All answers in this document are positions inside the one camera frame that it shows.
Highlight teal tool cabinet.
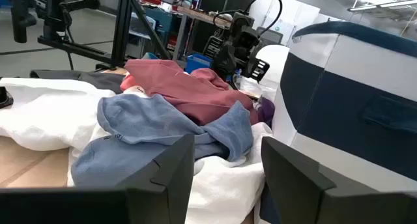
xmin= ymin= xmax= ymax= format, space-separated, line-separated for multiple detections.
xmin=130 ymin=7 xmax=173 ymax=59

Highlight white shirt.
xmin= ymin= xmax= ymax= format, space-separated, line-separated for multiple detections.
xmin=0 ymin=77 xmax=273 ymax=224

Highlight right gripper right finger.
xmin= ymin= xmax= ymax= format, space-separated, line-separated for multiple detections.
xmin=260 ymin=136 xmax=337 ymax=224

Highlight maroon shirt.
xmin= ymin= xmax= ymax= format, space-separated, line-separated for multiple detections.
xmin=123 ymin=59 xmax=260 ymax=126

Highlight coral red sock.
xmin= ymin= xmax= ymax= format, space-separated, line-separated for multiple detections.
xmin=119 ymin=74 xmax=146 ymax=95

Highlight small blue plastic bin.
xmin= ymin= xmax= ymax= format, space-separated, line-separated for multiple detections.
xmin=184 ymin=53 xmax=214 ymax=74

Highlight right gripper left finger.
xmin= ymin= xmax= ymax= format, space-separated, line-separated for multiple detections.
xmin=125 ymin=133 xmax=195 ymax=224

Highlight navy white striped fabric basket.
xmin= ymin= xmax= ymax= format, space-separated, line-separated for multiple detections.
xmin=272 ymin=21 xmax=417 ymax=192

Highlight wooden workbench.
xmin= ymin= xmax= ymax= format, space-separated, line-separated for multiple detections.
xmin=177 ymin=5 xmax=234 ymax=61

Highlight dark grey trousers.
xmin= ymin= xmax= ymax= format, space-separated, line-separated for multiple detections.
xmin=29 ymin=69 xmax=126 ymax=94

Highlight black table-level camera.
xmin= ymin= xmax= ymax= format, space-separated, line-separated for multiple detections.
xmin=0 ymin=86 xmax=14 ymax=109

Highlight grey and violet sock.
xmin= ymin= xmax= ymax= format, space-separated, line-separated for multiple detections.
xmin=257 ymin=96 xmax=276 ymax=127

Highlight light blue sock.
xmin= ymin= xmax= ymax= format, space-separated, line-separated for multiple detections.
xmin=70 ymin=93 xmax=254 ymax=189

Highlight black table frame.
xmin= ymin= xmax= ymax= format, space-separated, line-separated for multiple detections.
xmin=37 ymin=0 xmax=173 ymax=72

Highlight black stand-mounted equipment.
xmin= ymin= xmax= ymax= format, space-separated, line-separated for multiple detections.
xmin=9 ymin=0 xmax=100 ymax=44

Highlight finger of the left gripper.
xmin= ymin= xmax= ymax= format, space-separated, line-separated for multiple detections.
xmin=203 ymin=35 xmax=225 ymax=61
xmin=250 ymin=59 xmax=270 ymax=83

